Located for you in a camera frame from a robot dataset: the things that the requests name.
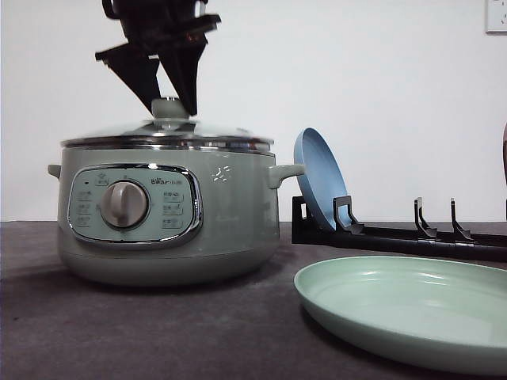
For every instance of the green plate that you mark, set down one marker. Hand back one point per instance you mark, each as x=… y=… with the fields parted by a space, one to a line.
x=442 y=311

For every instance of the black dish rack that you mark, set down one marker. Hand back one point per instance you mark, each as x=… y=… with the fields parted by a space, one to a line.
x=308 y=229

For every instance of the glass steamer lid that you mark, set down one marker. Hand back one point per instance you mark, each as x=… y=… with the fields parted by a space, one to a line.
x=172 y=127

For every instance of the right white wall socket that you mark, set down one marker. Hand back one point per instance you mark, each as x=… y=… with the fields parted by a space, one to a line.
x=494 y=18

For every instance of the blue plate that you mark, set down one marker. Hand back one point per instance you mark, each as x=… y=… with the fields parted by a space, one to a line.
x=322 y=179

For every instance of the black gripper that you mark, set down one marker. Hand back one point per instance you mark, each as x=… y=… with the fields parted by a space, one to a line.
x=155 y=25

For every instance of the dark brown object at edge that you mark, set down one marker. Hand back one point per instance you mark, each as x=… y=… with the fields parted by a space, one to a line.
x=505 y=165

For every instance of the green electric steamer pot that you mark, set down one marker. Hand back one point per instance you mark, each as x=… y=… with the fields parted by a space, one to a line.
x=168 y=215

